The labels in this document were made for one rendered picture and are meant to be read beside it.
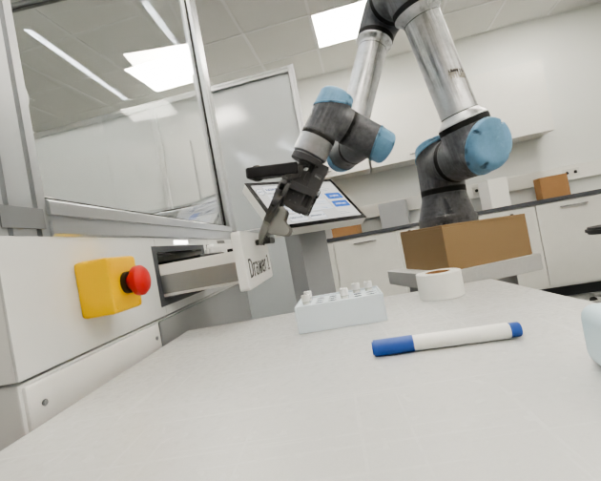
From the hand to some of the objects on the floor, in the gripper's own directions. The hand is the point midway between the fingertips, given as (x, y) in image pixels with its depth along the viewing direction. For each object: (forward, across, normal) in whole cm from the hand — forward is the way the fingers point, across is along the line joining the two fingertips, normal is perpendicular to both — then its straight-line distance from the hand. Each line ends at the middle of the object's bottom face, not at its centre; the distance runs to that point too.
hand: (260, 238), depth 82 cm
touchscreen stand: (+70, +95, -59) cm, 132 cm away
